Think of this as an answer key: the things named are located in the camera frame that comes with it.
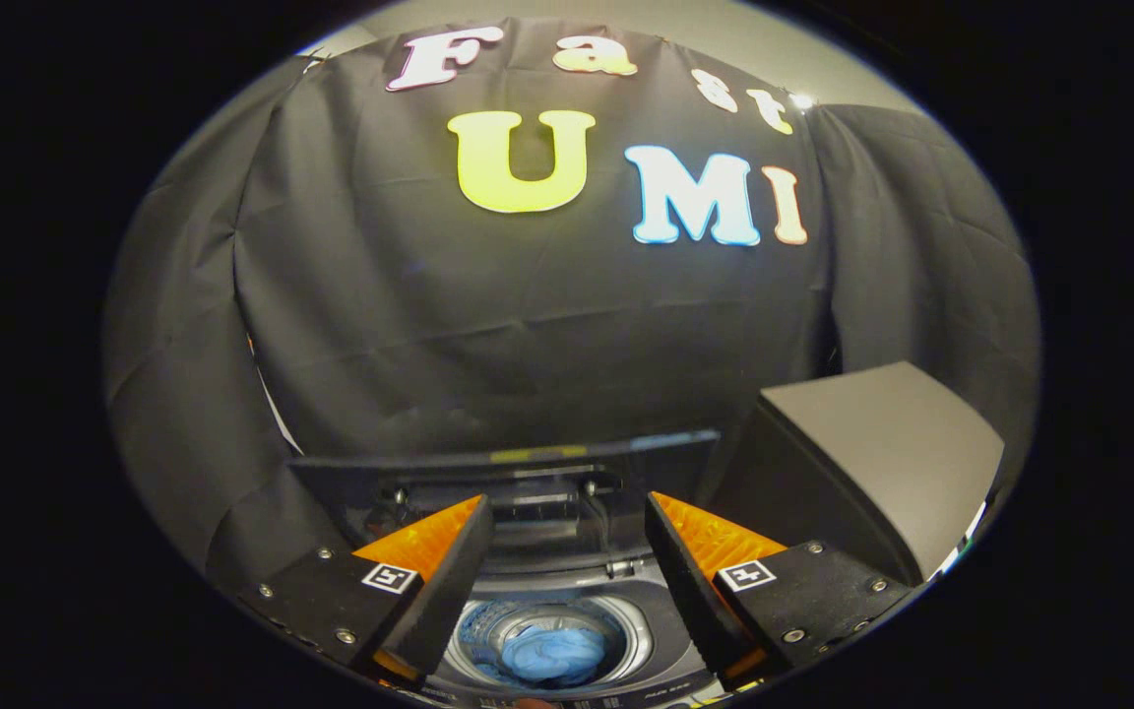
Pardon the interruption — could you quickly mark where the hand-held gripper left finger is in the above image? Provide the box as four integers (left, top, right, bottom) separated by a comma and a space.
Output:
235, 494, 496, 685

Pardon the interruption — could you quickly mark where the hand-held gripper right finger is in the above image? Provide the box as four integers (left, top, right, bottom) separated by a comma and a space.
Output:
644, 490, 914, 685

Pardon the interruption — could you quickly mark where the light blue polo shirt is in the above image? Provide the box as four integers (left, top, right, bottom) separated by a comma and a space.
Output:
503, 627, 609, 687

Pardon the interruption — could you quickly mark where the dark washing machine lid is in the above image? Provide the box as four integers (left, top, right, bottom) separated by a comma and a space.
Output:
286, 430, 723, 577

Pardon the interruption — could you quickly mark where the beige cabinet with dark top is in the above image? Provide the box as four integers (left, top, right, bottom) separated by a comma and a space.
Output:
700, 361, 1006, 587

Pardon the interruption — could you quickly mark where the black backdrop cloth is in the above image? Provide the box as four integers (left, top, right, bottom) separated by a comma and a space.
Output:
102, 20, 1042, 592

